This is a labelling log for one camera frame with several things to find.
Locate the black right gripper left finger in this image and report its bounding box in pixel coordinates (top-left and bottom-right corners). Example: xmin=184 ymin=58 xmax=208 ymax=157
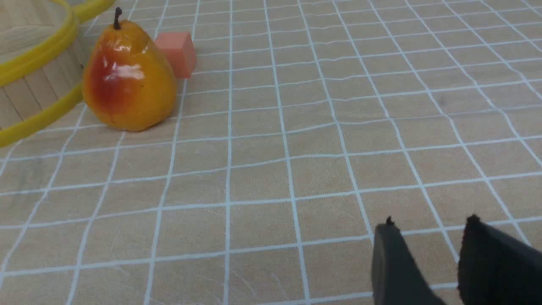
xmin=372 ymin=216 xmax=445 ymax=305

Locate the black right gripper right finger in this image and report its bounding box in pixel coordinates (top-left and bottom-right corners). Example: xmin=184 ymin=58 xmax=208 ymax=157
xmin=457 ymin=214 xmax=542 ymax=305

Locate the bamboo steamer tray yellow rim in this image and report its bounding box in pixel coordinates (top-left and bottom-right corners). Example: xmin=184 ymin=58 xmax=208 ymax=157
xmin=1 ymin=0 xmax=87 ymax=147

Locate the salmon pink cube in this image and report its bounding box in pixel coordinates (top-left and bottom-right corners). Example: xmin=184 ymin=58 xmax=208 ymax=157
xmin=155 ymin=31 xmax=197 ymax=79

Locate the orange toy pear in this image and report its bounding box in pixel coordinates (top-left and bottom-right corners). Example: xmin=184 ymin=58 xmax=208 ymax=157
xmin=82 ymin=7 xmax=177 ymax=132

